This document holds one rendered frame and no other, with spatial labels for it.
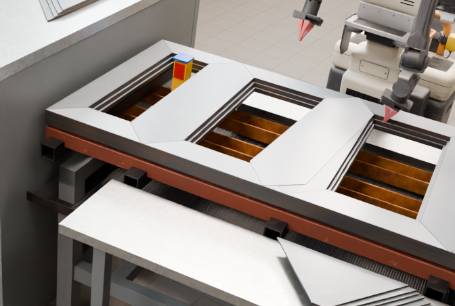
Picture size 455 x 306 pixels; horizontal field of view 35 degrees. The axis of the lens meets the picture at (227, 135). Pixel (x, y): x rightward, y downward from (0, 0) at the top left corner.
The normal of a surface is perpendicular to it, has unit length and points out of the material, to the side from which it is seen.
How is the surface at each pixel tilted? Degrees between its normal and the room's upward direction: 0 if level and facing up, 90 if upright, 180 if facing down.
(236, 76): 0
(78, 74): 90
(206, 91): 0
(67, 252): 90
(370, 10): 90
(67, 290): 90
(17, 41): 0
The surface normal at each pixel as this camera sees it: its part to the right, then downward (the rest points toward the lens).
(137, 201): 0.13, -0.87
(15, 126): 0.91, 0.30
